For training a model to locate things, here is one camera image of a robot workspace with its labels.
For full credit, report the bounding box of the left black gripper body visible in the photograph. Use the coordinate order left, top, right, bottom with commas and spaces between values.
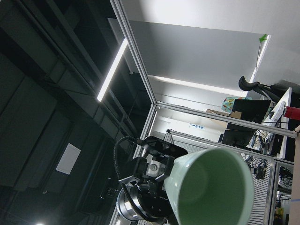
118, 136, 188, 218

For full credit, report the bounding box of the green cup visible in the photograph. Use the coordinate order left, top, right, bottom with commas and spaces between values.
164, 148, 254, 225

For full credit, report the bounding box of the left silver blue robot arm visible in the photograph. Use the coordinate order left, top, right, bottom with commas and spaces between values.
113, 136, 188, 224

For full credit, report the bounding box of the ceiling light strip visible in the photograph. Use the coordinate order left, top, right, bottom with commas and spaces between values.
97, 38, 128, 102

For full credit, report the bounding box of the black laptop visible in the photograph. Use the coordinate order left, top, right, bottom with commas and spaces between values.
232, 99, 271, 123

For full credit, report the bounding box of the black office chair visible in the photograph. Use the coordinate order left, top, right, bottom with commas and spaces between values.
238, 76, 284, 103

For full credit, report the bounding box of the red cylinder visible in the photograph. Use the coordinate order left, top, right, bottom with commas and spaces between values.
283, 106, 300, 120

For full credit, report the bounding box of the grabber stick with green tip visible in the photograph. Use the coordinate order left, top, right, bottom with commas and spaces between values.
250, 34, 271, 82

